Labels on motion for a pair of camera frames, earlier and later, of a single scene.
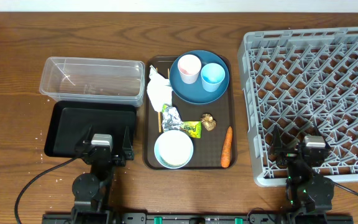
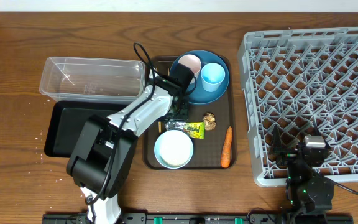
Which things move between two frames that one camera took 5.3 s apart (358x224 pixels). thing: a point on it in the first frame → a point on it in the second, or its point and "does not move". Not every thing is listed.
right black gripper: [295, 154] does not move
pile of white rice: [174, 148] does not move
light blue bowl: [173, 149] does not move
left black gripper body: [105, 157] → [179, 109]
